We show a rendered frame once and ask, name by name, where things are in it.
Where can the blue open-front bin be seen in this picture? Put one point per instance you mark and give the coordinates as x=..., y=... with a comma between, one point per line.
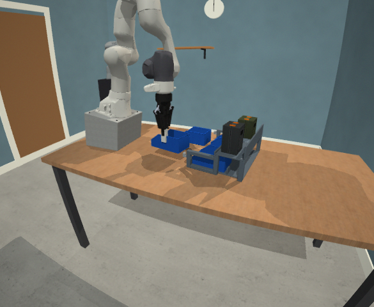
x=223, y=161
x=177, y=141
x=217, y=141
x=199, y=136

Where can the olive green tool case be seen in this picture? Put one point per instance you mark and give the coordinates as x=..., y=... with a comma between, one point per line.
x=250, y=125

